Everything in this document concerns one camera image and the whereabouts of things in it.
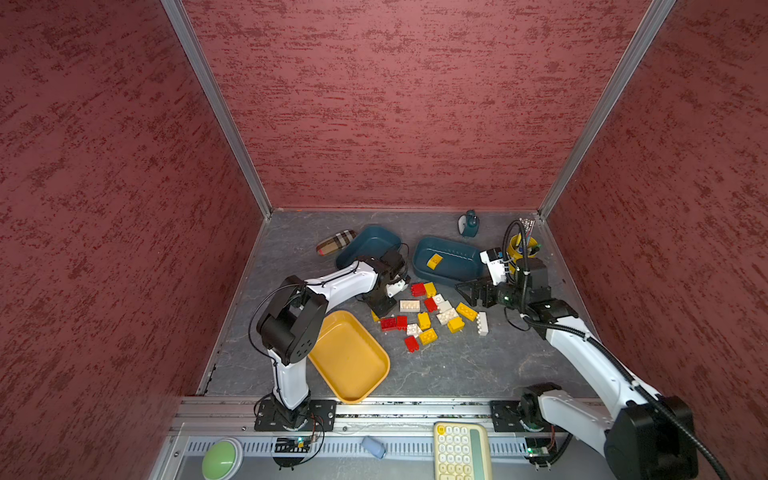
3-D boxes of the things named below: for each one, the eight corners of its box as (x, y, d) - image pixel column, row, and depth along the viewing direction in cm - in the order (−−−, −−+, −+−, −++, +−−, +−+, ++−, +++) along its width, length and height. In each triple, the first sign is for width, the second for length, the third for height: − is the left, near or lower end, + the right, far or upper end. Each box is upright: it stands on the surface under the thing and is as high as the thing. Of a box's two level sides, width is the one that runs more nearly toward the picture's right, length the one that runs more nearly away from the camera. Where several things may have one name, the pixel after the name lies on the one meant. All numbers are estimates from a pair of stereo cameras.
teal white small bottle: (459, 237, 114) (463, 223, 108) (456, 223, 119) (460, 208, 112) (475, 237, 114) (480, 223, 108) (471, 223, 119) (476, 208, 112)
